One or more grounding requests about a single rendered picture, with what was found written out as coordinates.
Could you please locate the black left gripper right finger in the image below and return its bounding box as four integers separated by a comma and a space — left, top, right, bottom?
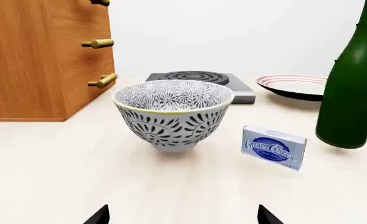
257, 203, 284, 224

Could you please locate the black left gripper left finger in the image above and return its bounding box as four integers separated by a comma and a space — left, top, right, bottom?
83, 204, 110, 224

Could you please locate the green wine bottle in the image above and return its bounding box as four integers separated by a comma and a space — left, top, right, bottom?
315, 0, 367, 149

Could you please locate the wooden cabinet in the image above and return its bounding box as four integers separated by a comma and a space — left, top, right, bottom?
0, 0, 117, 122

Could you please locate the cream cheese box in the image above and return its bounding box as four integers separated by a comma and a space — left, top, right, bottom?
241, 125, 308, 172

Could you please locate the black and white patterned bowl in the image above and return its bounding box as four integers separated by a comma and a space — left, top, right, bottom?
113, 79, 235, 153

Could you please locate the red striped plate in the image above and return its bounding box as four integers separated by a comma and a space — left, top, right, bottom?
255, 74, 329, 102

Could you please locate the grey stove with black burner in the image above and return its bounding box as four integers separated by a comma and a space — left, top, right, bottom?
145, 70, 256, 105

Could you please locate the brass cabinet drawer handle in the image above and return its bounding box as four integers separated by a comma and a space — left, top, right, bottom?
87, 73, 118, 90
81, 39, 114, 49

